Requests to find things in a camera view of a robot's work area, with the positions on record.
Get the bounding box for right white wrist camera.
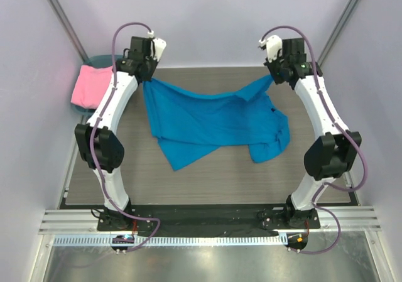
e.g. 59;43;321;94
259;35;283;62

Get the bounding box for pink folded t shirt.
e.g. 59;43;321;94
70;65;112;109

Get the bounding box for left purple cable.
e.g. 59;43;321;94
90;22;161;253

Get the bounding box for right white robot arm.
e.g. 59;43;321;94
259;35;362;229

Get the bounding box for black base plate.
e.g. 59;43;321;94
91;203;320;238

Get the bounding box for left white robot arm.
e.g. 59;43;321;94
74;33;166;230

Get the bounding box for blue t shirt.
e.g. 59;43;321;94
143;75;291;171

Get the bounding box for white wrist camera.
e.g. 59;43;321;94
148;30;167;62
259;35;283;62

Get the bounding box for teal plastic basin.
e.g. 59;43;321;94
70;55;112;117

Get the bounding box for aluminium frame rail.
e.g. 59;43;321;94
38;206;381;235

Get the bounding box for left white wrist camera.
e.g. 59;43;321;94
148;30;167;62

